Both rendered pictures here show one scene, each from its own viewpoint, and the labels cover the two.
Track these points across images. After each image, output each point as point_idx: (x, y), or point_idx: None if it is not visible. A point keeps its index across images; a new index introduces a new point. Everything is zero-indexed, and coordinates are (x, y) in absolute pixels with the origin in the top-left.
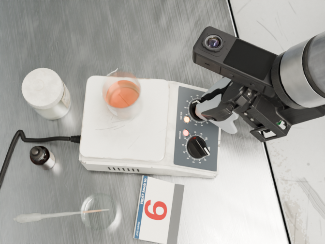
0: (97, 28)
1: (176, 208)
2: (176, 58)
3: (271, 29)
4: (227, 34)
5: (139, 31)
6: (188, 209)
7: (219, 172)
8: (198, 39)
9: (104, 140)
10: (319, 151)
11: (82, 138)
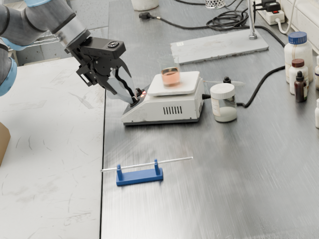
0: (195, 144)
1: None
2: (145, 137)
3: (80, 152)
4: (105, 49)
5: (167, 145)
6: None
7: None
8: (120, 45)
9: (185, 75)
10: (76, 116)
11: (197, 74)
